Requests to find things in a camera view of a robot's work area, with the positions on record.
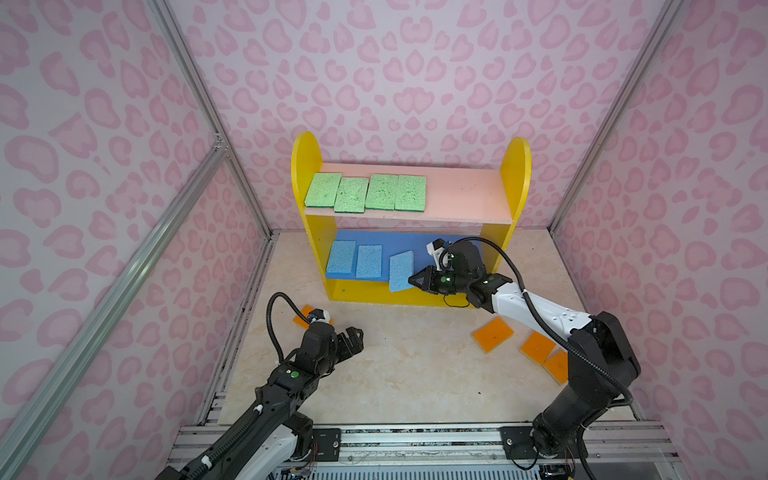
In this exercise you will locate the orange sponge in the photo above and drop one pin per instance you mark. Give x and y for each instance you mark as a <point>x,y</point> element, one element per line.
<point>492,334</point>
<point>538,348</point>
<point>557,366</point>
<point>301,319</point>

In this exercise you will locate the right aluminium frame bar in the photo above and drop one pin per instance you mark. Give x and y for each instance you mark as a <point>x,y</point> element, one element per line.
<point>670,15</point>

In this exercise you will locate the blue sponge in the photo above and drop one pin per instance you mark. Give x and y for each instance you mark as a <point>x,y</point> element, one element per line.
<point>401,268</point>
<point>369,262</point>
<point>342,257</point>

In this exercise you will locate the green sponge bottom front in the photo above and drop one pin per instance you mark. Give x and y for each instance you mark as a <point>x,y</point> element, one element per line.
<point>351,195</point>

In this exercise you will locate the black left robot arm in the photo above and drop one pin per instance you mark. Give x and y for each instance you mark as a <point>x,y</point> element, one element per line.
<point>272,431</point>

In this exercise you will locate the blue sponge front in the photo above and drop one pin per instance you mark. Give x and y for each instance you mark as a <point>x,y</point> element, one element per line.
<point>401,268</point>

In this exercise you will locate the yellow shelf with coloured boards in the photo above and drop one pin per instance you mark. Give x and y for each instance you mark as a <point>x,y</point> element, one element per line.
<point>494,199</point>

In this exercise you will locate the left aluminium frame bars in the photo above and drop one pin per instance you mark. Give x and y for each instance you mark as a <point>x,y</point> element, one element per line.
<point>128,234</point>

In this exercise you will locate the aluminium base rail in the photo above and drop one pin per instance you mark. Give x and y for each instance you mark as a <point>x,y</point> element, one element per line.
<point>606,450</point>

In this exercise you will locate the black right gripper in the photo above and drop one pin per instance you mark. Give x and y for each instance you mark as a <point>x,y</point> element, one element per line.
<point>430,279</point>

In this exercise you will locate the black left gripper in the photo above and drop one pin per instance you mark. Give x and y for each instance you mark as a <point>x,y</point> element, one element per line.
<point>347,350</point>

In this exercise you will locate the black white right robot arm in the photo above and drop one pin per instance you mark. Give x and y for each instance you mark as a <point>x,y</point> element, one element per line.
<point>601,362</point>

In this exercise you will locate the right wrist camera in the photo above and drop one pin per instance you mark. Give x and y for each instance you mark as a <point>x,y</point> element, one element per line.
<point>436,248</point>

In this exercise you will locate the green sponge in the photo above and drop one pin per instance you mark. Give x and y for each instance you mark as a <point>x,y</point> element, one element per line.
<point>410,193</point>
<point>381,192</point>
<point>323,190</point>
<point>351,195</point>

